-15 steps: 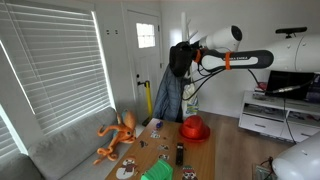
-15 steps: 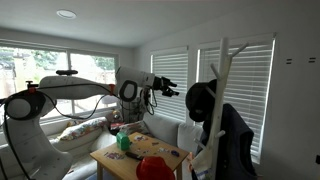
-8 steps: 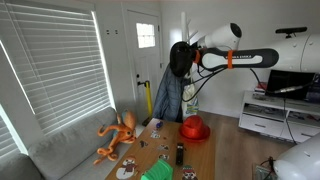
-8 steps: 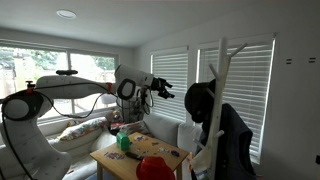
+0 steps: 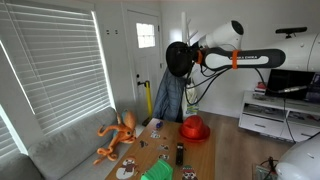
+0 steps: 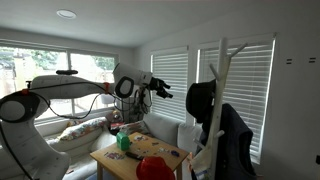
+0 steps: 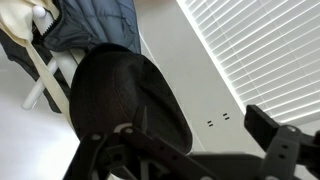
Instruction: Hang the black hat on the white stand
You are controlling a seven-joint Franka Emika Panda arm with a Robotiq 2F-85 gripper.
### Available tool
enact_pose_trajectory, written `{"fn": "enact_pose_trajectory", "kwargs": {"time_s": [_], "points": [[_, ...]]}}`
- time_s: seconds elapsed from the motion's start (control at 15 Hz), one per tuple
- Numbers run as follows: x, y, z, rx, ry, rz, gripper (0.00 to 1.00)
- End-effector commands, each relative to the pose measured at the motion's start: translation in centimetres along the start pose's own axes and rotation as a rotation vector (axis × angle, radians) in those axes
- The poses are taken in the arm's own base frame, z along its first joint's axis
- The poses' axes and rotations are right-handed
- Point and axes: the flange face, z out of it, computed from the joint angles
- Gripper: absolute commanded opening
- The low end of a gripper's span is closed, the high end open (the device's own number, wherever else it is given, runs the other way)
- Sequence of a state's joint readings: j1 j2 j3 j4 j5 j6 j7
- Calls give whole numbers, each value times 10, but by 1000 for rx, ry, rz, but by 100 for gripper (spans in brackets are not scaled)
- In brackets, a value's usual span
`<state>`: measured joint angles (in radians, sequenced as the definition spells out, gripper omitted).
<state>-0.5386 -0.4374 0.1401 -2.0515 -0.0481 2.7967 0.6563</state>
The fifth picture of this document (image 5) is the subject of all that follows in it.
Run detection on orange cable strap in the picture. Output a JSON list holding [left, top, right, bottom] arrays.
[[231, 49, 241, 70], [196, 49, 204, 65]]

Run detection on narrow white window blind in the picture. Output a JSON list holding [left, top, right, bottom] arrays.
[[0, 105, 28, 162]]

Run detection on black hat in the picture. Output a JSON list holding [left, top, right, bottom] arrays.
[[165, 41, 196, 78]]

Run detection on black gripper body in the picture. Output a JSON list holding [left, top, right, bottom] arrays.
[[189, 44, 202, 68]]

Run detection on white tote bag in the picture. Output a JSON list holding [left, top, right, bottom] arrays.
[[182, 83, 201, 118]]

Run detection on white door with window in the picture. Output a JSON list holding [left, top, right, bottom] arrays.
[[124, 7, 165, 125]]

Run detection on green plastic container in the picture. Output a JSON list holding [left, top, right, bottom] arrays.
[[139, 158, 174, 180]]

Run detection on white TV cabinet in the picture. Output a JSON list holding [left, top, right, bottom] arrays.
[[237, 90, 320, 143]]

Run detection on small stack of books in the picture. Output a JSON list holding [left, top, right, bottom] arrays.
[[254, 81, 269, 95]]

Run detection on snowman sticker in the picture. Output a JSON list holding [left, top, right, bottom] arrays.
[[115, 156, 141, 180]]

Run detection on light sectional sofa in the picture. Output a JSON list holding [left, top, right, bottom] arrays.
[[0, 106, 144, 180]]

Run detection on black stereo camera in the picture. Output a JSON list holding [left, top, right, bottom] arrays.
[[275, 26, 309, 40]]

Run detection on yellow door security bar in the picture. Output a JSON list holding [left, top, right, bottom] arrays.
[[137, 80, 155, 127]]

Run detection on white coat stand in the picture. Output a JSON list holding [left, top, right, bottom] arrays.
[[180, 11, 200, 46]]

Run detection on dark blue quilted jacket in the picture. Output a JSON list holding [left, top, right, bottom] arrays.
[[152, 68, 188, 124]]

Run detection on black flat television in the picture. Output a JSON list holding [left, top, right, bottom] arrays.
[[265, 68, 320, 103]]

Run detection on wide white window blind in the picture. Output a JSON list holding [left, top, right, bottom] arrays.
[[0, 0, 116, 135]]

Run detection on black cable with silver plug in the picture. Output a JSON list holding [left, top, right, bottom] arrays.
[[254, 67, 310, 145]]

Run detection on light wooden table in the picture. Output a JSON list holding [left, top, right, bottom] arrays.
[[104, 117, 217, 180]]

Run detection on orange octopus plush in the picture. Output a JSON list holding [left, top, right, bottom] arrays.
[[92, 108, 138, 166]]

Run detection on black remote control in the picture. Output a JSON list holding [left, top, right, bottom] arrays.
[[175, 142, 186, 167]]

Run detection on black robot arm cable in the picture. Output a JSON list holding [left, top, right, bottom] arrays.
[[183, 64, 235, 106]]

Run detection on red hat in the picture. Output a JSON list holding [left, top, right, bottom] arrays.
[[178, 114, 211, 144]]

